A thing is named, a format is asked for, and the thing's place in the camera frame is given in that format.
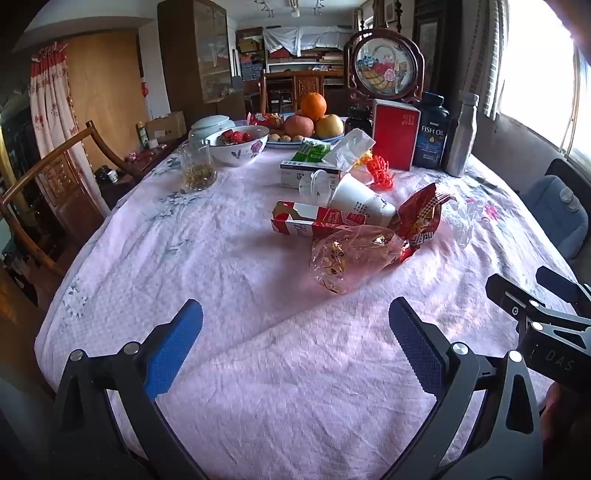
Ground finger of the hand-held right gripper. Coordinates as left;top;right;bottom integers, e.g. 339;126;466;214
486;273;591;340
536;266;591;305

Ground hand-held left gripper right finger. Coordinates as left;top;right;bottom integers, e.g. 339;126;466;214
383;296;543;480

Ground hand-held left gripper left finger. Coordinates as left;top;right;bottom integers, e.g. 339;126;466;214
48;299;208;480

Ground clear plastic wrapper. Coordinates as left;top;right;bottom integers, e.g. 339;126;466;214
438;196;490;247

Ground clear gold-patterned plastic bag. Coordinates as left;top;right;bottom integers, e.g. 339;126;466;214
310;225;419;296

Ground red snack wrapper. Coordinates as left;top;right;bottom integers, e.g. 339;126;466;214
394;182;458;264

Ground red white carton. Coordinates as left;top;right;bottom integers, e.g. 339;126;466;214
270;200;398;243

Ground white paper cup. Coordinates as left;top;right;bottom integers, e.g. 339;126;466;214
328;173;398;228

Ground red ribbon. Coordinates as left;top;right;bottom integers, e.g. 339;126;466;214
365;154;395;190

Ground clear plastic cup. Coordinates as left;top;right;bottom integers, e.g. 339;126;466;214
298;168;335;206

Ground white cardboard box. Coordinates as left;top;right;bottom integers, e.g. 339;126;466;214
279;159;342;190

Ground white plastic bag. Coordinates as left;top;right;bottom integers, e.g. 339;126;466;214
323;128;377;171

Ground person's right hand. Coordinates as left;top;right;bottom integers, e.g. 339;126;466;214
539;382;591;467

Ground steel water bottle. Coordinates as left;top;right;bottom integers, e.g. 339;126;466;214
441;91;481;178

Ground glass cup with tea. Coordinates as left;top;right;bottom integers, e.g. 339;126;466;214
178;141;218;191

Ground dark blue pill bottle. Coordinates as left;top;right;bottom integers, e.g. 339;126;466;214
412;91;451;169

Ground curved wooden armchair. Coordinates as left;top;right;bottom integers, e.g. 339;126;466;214
0;121;160;278

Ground white floral bowl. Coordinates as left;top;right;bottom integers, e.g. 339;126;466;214
204;126;270;168

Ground red flat box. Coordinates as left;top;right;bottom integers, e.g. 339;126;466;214
372;98;423;172

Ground window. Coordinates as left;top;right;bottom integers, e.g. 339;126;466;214
501;0;591;167

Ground green tissue pack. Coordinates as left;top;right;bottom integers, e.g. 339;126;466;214
291;141;332;164

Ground pale green lidded pot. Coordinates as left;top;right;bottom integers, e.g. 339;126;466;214
188;115;232;148

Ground blue fruit plate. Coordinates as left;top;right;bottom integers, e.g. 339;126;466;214
265;131;345;149

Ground dark supplement bottle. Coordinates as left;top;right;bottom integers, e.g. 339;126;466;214
345;106;375;137

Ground yellow apple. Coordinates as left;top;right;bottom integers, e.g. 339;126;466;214
315;114;345;138

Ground red snack packet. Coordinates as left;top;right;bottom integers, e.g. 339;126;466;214
247;112;284;131

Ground red apple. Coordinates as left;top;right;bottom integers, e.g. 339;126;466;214
284;115;315;138

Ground orange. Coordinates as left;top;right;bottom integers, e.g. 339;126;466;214
300;92;328;120

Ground wooden door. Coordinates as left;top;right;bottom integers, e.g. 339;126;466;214
65;32;145;171

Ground round embroidered table screen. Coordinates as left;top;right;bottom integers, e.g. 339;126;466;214
342;28;426;104

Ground white red floral curtain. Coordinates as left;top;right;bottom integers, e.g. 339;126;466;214
28;41;100;204

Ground carved wooden chair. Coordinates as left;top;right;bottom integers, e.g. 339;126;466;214
259;69;326;114

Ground tall glass-door wooden cabinet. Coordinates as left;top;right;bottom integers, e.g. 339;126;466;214
157;0;246;121

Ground cluttered shelving unit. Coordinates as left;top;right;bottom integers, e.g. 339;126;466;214
235;25;361;93

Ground white dust cloth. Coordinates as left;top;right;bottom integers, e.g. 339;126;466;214
263;25;356;54

